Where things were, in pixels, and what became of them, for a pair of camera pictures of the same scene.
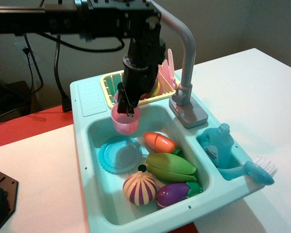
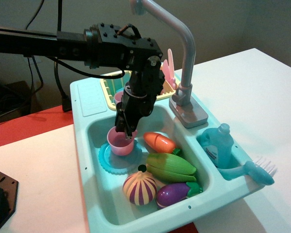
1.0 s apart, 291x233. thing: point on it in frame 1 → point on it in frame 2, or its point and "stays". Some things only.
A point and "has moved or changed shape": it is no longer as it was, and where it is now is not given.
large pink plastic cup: (123, 124) has moved or changed shape
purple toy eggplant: (169, 193) stays
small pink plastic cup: (116, 98) stays
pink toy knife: (170, 63) stays
